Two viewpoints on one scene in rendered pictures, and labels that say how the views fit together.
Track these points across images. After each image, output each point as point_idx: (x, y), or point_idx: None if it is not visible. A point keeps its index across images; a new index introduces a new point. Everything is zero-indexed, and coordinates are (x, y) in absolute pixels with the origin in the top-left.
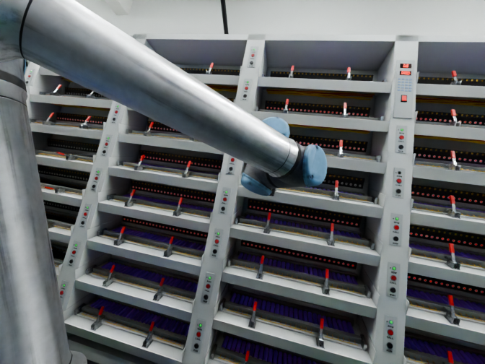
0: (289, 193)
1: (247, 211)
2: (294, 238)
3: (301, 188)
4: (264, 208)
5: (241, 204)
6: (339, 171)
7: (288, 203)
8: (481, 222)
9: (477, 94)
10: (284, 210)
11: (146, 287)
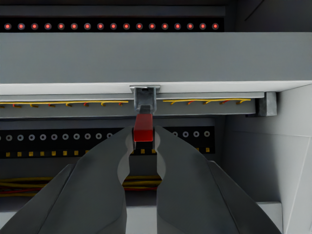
0: (57, 83)
1: (221, 7)
2: None
3: (46, 111)
4: (170, 28)
5: (246, 26)
6: (3, 161)
7: (57, 35)
8: None
9: None
10: (106, 32)
11: None
